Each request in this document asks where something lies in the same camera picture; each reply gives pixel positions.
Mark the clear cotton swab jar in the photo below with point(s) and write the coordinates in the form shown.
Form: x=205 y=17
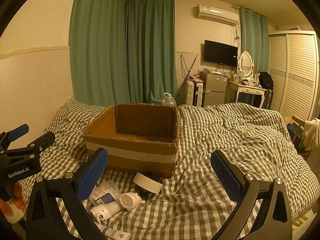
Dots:
x=106 y=197

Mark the cream towel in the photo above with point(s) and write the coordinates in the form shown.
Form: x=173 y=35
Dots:
x=312 y=132

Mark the white cream tube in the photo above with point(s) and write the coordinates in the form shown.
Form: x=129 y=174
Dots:
x=116 y=234

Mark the black backpack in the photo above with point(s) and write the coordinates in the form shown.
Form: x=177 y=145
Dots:
x=265 y=80

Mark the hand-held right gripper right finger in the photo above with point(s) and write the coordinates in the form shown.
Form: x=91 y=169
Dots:
x=226 y=177

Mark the dark suitcase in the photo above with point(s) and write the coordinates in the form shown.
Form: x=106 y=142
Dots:
x=268 y=98

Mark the brown cardboard box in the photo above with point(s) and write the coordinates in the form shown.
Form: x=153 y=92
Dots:
x=140 y=160

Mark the clear water jug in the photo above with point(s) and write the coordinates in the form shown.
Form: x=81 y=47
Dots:
x=170 y=101

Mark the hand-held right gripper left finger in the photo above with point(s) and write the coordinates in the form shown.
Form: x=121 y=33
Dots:
x=92 y=175

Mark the white tape roll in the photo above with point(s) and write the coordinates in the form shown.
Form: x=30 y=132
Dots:
x=147 y=183

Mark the white air conditioner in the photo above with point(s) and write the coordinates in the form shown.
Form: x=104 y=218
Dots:
x=215 y=12

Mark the black round object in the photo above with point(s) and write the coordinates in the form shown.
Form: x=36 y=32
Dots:
x=143 y=192

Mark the white suitcase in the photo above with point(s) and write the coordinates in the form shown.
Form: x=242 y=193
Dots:
x=193 y=92

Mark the white handheld device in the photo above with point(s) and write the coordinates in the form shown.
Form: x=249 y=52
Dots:
x=105 y=210

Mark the green curtain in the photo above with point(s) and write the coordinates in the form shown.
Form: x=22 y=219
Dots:
x=97 y=42
x=150 y=50
x=250 y=35

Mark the white animal figurine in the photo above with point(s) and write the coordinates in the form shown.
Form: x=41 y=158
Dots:
x=128 y=201

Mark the person's left hand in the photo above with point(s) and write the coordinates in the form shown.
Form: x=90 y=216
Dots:
x=19 y=195

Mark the silver fridge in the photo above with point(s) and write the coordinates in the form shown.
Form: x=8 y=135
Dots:
x=213 y=85

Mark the wooden stick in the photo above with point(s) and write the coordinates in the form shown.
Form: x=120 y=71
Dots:
x=191 y=66

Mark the wooden chair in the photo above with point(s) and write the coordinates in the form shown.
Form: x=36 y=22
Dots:
x=298 y=125

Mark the grey checked duvet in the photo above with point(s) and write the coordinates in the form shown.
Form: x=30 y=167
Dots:
x=212 y=135

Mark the white oval mirror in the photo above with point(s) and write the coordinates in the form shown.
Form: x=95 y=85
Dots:
x=245 y=61

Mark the black wall television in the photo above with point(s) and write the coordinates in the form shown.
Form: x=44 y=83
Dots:
x=220 y=52

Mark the white slatted wardrobe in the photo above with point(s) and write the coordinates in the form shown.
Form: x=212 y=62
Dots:
x=295 y=67

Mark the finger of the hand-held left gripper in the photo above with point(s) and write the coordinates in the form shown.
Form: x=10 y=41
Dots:
x=42 y=140
x=18 y=130

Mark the white dressing table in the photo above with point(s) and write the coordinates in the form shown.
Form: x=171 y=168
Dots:
x=246 y=88

